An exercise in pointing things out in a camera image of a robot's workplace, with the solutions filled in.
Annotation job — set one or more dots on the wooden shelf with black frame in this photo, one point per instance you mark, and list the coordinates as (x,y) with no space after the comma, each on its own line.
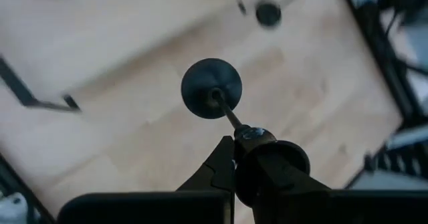
(20,93)

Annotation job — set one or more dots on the black aluminium frame rail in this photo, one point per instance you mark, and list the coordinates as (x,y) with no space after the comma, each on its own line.
(20,187)
(394,164)
(376,50)

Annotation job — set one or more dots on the black candlestick holder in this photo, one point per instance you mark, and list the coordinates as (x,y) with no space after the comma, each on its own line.
(207,83)
(268,14)

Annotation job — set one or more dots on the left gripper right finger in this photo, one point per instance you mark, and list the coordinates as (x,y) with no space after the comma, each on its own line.
(351,209)

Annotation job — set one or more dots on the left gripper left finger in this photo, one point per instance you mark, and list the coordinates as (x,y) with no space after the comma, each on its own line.
(150,209)

